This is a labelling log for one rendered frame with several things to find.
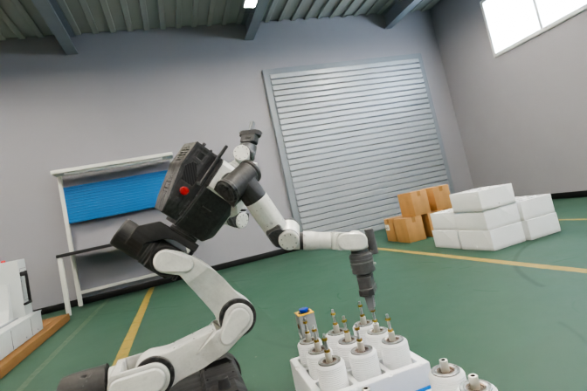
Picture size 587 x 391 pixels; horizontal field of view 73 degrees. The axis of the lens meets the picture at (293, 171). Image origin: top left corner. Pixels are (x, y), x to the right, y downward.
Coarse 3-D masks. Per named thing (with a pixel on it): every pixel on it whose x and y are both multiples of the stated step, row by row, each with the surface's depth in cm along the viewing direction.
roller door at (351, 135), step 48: (288, 96) 679; (336, 96) 704; (384, 96) 731; (288, 144) 667; (336, 144) 691; (384, 144) 718; (432, 144) 747; (288, 192) 658; (336, 192) 682; (384, 192) 704
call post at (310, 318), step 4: (312, 312) 169; (296, 316) 171; (300, 316) 167; (304, 316) 168; (308, 316) 168; (312, 316) 169; (296, 320) 172; (300, 320) 167; (308, 320) 168; (312, 320) 168; (300, 324) 167; (308, 324) 168; (312, 324) 168; (300, 328) 167; (304, 328) 167; (308, 328) 168; (312, 328) 168; (316, 328) 168; (300, 332) 168; (304, 332) 167; (312, 332) 168; (316, 332) 168; (300, 336) 170; (304, 336) 167
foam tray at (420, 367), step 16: (304, 368) 146; (384, 368) 133; (400, 368) 130; (416, 368) 130; (304, 384) 138; (352, 384) 128; (368, 384) 125; (384, 384) 126; (400, 384) 128; (416, 384) 129
